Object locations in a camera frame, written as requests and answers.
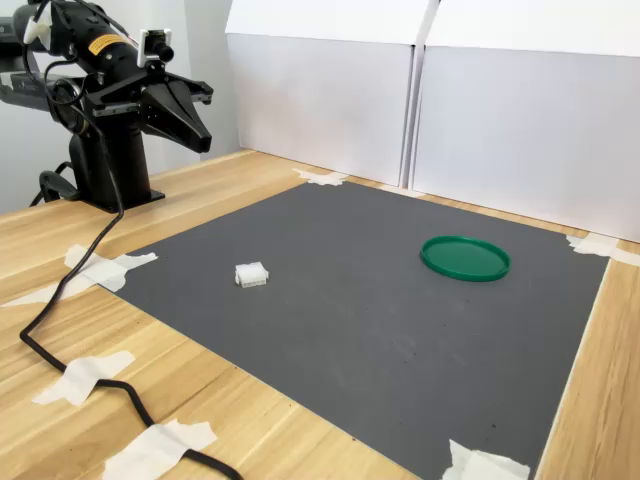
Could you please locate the white partition board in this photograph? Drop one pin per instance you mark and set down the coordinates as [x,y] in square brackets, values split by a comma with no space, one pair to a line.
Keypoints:
[320,100]
[525,125]

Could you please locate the round green lid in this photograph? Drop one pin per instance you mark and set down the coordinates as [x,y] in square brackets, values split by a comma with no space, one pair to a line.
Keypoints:
[465,257]

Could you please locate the black table clamp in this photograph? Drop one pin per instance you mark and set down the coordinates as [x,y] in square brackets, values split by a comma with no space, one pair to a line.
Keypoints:
[55,185]

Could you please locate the dark grey mat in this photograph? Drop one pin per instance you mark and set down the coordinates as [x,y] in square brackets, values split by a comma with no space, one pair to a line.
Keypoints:
[350,325]

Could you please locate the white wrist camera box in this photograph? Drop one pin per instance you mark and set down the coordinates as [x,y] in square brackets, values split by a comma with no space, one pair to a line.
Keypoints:
[150,47]

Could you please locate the white plastic terminal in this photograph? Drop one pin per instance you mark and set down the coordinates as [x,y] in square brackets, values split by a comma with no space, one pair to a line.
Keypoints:
[251,276]

